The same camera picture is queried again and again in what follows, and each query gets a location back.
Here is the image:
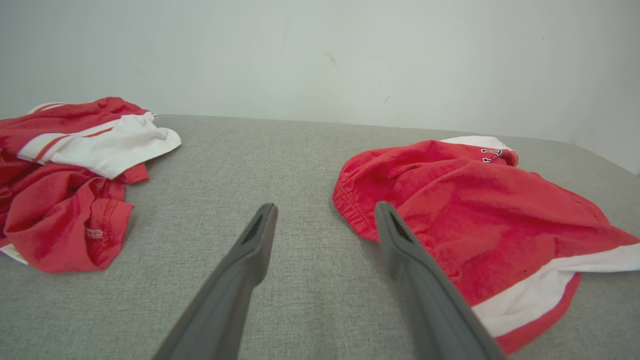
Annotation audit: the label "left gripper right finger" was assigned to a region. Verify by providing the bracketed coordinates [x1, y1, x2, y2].
[374, 200, 506, 360]

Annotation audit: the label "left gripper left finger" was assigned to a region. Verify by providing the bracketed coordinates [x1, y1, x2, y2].
[152, 202, 279, 360]

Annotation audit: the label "red Bulls shorts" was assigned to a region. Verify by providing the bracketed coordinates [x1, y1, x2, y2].
[332, 135, 640, 355]

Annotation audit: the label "red white striped jersey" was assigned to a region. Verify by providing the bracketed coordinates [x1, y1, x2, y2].
[0, 96, 183, 274]

